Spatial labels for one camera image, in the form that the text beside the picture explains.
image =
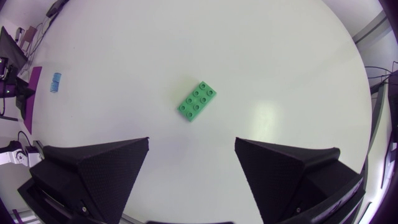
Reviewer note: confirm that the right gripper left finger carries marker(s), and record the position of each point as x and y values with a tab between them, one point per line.
93	183

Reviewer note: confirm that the dark screen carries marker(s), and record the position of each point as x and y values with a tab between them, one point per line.
11	51

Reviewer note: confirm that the dark mat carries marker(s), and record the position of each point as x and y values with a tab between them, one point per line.
32	99

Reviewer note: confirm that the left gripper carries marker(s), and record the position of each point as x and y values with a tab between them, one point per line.
12	88

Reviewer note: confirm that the translucent blue toy brick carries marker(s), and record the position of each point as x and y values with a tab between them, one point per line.
55	82

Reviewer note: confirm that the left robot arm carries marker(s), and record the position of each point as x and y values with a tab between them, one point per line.
18	155

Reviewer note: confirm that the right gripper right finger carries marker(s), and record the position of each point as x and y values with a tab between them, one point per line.
289	186

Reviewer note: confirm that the green toy brick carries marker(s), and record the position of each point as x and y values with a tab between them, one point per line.
196	101

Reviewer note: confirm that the black power brick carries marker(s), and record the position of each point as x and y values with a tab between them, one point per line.
56	7

